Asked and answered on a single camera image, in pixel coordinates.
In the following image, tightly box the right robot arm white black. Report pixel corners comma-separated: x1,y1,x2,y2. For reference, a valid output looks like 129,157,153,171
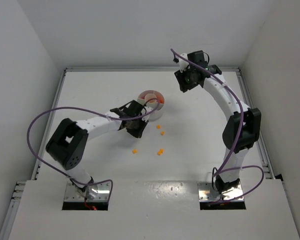
173,50,262,194

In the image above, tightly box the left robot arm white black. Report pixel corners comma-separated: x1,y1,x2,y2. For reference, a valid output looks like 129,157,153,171
45,100,154,199

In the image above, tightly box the white round divided container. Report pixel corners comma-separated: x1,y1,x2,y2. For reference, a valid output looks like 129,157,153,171
137,90,165,122

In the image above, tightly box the yellow orange lego group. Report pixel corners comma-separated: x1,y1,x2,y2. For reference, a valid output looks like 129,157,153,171
157,148,164,156

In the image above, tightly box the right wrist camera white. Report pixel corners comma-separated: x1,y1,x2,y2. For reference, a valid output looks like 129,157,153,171
173,53,189,73

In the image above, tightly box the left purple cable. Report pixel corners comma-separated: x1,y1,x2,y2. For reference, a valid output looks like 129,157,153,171
26,98,159,201

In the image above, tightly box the purple cable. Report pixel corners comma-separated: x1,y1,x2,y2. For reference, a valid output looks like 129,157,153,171
170,48,265,202
26,98,159,201

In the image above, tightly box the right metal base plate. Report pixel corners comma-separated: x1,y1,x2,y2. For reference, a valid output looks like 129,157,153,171
197,181,245,202

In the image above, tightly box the metal base plate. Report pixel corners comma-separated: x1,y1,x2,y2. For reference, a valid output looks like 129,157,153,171
197,181,245,202
64,182,112,203

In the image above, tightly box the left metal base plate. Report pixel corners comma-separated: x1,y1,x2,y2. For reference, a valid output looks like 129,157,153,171
64,182,112,203

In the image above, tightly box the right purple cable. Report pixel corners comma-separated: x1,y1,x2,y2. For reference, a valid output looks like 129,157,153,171
170,48,265,202

